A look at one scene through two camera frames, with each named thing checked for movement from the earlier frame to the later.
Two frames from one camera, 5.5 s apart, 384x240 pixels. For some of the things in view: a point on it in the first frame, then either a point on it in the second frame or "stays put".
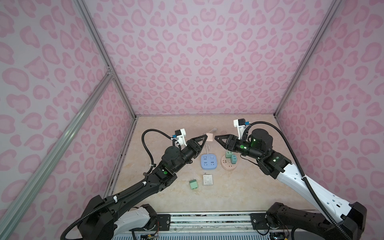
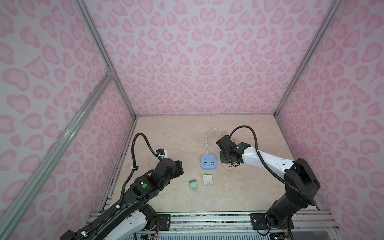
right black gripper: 231,142 to 225,149
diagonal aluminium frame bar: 14,207 stays put
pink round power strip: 226,164 stays put
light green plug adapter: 193,184 stays put
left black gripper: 194,148 to 178,169
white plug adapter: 180,135 to 162,153
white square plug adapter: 208,179 stays put
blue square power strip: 209,161 stays put
